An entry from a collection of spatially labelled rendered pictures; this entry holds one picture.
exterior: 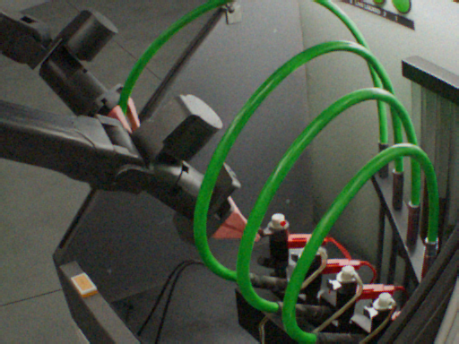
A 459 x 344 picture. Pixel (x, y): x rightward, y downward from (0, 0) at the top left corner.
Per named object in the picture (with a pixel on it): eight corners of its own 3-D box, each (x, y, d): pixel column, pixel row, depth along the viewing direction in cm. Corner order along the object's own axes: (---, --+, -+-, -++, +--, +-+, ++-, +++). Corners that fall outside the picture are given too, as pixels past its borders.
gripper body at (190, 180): (245, 188, 95) (199, 157, 92) (193, 249, 97) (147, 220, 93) (230, 166, 101) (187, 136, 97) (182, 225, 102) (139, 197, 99)
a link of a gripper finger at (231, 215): (277, 236, 99) (223, 201, 95) (241, 275, 100) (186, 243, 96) (262, 211, 105) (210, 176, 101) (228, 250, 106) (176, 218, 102)
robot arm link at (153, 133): (82, 136, 90) (107, 186, 85) (139, 66, 86) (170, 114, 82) (142, 156, 99) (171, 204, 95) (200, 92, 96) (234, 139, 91)
